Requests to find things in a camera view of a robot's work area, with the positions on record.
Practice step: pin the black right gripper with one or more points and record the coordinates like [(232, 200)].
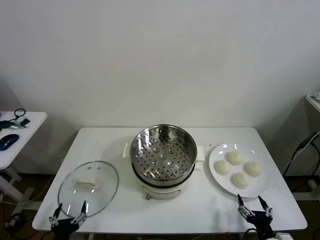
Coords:
[(261, 225)]

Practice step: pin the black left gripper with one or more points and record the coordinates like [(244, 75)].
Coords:
[(63, 226)]

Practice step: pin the white steamed baozi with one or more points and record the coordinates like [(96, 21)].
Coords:
[(240, 180), (235, 158), (223, 167), (253, 168)]

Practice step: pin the glass pot lid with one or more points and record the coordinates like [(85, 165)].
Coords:
[(100, 195)]

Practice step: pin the stainless steel steamer basket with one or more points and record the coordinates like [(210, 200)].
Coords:
[(162, 155)]

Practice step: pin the white round plate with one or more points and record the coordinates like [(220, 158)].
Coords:
[(217, 160)]

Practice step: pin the white side table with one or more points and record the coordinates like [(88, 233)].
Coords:
[(27, 140)]

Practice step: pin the white electric cooking pot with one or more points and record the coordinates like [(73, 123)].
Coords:
[(162, 193)]

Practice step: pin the blue computer mouse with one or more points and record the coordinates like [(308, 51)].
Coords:
[(8, 141)]

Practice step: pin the white shelf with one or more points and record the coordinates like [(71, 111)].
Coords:
[(313, 102)]

